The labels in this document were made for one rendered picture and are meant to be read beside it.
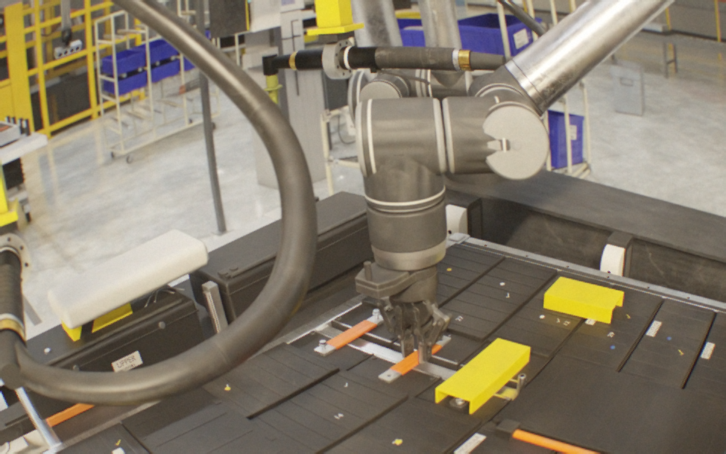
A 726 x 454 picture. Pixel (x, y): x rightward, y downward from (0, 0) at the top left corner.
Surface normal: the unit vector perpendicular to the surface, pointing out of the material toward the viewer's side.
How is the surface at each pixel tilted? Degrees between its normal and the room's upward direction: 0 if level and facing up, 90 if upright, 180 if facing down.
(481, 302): 0
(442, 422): 0
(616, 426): 0
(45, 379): 45
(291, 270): 38
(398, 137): 77
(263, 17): 90
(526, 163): 90
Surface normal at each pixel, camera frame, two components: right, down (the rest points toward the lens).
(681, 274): -0.71, 0.33
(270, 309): 0.26, -0.57
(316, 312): -0.11, -0.92
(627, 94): -0.54, 0.36
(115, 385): 0.04, -0.40
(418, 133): -0.13, 0.03
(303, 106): 0.72, 0.18
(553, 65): -0.29, 0.17
